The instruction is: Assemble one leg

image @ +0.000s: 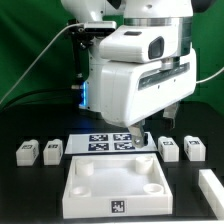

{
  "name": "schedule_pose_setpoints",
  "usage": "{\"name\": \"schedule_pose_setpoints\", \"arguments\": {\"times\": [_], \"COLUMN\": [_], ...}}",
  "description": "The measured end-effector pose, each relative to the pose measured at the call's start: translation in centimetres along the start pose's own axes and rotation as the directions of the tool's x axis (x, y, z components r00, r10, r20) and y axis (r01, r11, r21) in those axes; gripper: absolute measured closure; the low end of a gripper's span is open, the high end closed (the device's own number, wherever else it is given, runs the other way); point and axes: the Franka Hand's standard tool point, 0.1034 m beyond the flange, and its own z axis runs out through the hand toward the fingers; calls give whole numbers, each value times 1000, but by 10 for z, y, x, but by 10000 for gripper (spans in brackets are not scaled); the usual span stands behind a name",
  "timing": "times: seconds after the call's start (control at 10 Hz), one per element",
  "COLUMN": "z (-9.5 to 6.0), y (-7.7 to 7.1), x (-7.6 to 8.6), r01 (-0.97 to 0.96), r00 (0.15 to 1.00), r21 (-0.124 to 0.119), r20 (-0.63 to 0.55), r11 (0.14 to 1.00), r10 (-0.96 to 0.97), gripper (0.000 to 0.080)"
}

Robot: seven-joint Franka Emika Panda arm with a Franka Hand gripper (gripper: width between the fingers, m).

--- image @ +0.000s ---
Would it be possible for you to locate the white fiducial marker sheet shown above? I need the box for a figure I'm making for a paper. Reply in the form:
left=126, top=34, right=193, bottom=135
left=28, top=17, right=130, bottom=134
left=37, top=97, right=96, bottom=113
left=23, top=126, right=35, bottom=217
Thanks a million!
left=65, top=133, right=156, bottom=155

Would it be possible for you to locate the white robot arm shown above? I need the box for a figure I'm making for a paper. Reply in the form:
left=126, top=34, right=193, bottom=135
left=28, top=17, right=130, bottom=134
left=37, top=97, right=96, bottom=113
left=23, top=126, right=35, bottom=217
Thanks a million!
left=61, top=0, right=216, bottom=148

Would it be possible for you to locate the white camera cable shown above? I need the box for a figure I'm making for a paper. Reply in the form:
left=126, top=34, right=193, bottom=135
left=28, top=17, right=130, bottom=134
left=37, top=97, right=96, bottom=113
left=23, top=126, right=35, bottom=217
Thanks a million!
left=0, top=23, right=85, bottom=106

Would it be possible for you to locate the silver camera on mount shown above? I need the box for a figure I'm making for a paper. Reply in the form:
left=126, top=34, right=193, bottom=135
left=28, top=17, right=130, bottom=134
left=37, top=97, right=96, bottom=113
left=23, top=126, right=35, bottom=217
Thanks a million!
left=84, top=21, right=117, bottom=34

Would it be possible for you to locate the white square tabletop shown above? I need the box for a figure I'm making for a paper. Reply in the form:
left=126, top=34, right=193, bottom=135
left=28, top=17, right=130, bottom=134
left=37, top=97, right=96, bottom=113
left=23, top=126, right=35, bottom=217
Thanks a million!
left=62, top=153, right=173, bottom=219

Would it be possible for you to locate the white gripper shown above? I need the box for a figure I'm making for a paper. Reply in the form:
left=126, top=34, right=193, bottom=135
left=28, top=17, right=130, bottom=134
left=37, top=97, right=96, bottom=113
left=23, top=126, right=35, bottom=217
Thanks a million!
left=100, top=49, right=196, bottom=148

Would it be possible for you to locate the white cable at right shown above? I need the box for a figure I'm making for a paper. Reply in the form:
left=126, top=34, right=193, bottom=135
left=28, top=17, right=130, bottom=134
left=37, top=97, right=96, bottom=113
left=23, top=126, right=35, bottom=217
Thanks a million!
left=195, top=66, right=224, bottom=84

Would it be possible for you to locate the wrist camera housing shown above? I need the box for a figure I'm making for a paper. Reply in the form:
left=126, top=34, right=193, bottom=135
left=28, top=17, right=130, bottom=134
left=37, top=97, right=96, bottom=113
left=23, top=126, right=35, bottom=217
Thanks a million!
left=98, top=25, right=166, bottom=64

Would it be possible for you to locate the white obstacle bar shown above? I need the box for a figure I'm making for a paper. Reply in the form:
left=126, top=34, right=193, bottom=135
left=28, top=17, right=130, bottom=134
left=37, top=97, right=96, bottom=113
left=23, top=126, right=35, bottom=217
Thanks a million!
left=198, top=169, right=224, bottom=221

